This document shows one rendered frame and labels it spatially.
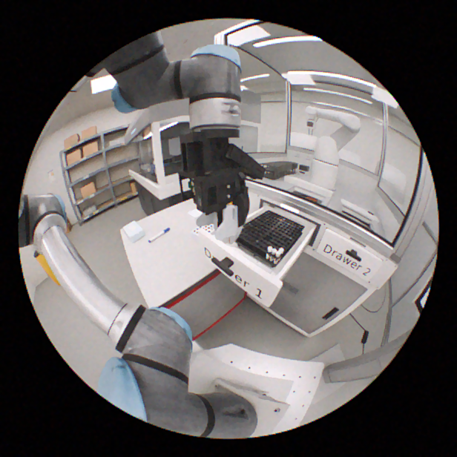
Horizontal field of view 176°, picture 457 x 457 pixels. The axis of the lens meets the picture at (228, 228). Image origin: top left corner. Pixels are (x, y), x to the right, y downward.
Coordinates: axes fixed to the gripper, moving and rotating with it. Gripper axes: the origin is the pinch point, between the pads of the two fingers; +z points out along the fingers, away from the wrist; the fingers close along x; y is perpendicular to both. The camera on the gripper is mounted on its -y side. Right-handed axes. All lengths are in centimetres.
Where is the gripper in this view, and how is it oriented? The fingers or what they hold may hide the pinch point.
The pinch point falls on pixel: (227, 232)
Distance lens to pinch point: 30.4
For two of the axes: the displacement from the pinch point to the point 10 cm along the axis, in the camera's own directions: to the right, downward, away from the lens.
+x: 7.0, 4.1, -5.8
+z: 0.1, 8.1, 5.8
